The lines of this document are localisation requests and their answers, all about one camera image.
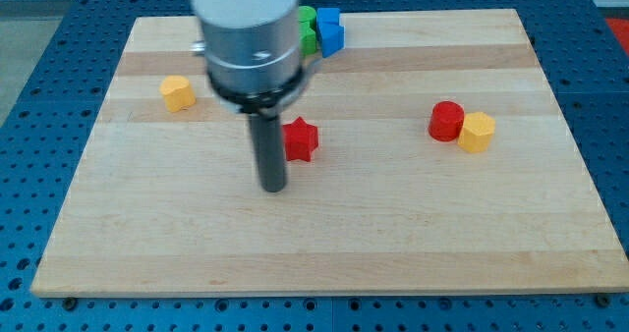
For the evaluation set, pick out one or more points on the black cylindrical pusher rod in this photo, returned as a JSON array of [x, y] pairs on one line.
[[268, 146]]

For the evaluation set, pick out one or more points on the red star block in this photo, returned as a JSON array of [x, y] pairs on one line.
[[300, 140]]

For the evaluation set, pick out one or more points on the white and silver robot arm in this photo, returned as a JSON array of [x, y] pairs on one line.
[[254, 63]]

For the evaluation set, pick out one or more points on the yellow hexagon block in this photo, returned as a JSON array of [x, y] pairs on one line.
[[477, 132]]

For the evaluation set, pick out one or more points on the yellow heart block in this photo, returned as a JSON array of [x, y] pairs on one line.
[[177, 93]]

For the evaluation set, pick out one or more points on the blue triangle block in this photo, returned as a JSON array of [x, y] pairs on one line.
[[331, 39]]

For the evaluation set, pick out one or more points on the green cylinder block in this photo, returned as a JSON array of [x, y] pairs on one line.
[[307, 16]]

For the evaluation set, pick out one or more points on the wooden board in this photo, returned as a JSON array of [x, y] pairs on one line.
[[167, 205]]

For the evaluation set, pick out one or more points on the blue cube block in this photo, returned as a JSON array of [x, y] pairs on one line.
[[327, 16]]

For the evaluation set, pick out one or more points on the red cylinder block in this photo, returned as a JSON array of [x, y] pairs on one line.
[[446, 120]]

